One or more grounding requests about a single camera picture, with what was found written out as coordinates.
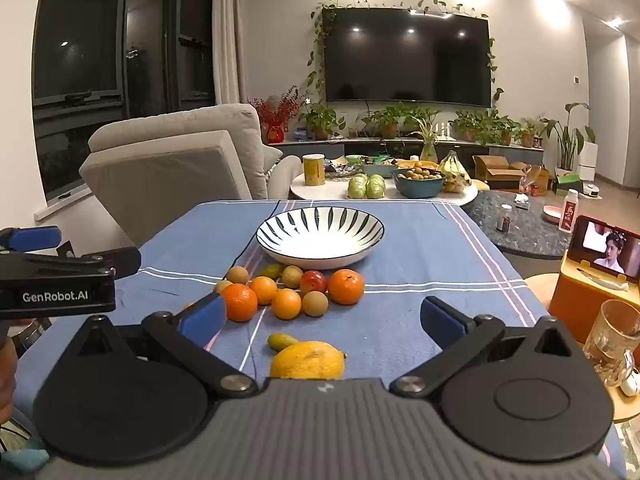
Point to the green flat box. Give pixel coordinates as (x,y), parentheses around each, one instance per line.
(567,183)

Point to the dark television cabinet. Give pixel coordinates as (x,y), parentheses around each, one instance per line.
(325,147)

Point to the large yellow lemon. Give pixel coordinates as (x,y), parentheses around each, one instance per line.
(308,360)

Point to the pile of longans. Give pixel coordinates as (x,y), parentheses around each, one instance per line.
(419,175)

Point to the clear plastic snack bag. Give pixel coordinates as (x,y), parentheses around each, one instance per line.
(535,182)

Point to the white robot vacuum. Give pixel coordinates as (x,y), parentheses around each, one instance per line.
(590,191)

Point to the white air purifier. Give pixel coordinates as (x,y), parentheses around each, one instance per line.
(588,160)

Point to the spider plant in glass vase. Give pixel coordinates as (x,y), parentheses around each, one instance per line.
(428,145)

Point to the green ivy vine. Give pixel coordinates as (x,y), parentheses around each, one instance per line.
(315,50)

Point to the white window sill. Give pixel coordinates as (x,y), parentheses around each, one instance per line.
(62,202)

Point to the white bottle red label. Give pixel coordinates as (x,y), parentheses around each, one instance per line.
(568,212)

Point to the yellow plastic basket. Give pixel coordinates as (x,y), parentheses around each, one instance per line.
(417,165)

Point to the blue striped tablecloth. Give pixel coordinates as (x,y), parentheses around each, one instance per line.
(425,260)

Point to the beige curtain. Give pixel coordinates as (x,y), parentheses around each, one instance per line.
(230,35)

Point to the small orange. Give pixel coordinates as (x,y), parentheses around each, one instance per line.
(262,290)
(286,304)

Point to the green potted plant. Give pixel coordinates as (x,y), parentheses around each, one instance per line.
(410,115)
(382,120)
(528,135)
(320,120)
(467,127)
(502,130)

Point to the clear glass mug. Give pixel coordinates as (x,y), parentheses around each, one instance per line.
(610,340)

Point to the open cardboard box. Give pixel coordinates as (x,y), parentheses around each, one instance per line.
(495,172)

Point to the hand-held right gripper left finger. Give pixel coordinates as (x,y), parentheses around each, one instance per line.
(202,317)

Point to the large orange mandarin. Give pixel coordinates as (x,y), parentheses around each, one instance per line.
(346,286)
(239,302)

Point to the white round coffee table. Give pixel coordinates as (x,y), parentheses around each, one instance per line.
(325,192)

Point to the pink dish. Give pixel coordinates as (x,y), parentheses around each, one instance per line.
(551,215)

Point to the yellow canister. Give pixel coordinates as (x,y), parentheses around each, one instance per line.
(314,170)

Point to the white crumpled tissue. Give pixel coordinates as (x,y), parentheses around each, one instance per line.
(522,201)

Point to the dark glass window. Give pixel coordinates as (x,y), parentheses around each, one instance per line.
(100,60)

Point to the banana bunch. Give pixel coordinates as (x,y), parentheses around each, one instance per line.
(454,172)

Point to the round wooden side table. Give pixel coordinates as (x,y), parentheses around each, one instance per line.
(537,290)

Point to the small spice jar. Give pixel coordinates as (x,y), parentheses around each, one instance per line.
(505,220)

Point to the small white object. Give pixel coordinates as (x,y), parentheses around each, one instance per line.
(631,384)

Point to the person's left hand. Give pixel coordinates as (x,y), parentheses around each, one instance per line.
(7,390)

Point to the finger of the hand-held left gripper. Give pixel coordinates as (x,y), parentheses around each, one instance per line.
(30,238)
(120,260)

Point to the beige sofa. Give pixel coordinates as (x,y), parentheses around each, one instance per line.
(175,170)

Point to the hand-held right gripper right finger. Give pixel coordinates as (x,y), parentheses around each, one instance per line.
(440,317)

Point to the wall-mounted television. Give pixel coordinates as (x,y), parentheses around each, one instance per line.
(407,55)

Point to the tall large-leaf plant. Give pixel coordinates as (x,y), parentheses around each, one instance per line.
(567,135)

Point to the teal bowl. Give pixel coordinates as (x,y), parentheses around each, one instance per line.
(417,189)

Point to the foil snack packet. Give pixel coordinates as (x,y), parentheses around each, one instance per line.
(340,169)

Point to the grey sofa cushion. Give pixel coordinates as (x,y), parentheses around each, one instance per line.
(273,160)

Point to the smartphone in red case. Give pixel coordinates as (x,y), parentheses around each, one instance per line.
(610,247)

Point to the red apple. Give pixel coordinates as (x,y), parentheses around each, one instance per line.
(313,281)

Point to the red berry plant in vase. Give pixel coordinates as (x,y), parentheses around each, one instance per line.
(275,110)

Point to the orange wooden box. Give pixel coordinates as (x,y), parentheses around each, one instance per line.
(570,305)

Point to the dark marble round table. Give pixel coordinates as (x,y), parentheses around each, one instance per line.
(530,235)

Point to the grey plastic basket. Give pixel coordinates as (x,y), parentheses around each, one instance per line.
(377,170)

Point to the white dark-striped ceramic bowl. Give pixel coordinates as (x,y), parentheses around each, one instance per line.
(320,240)

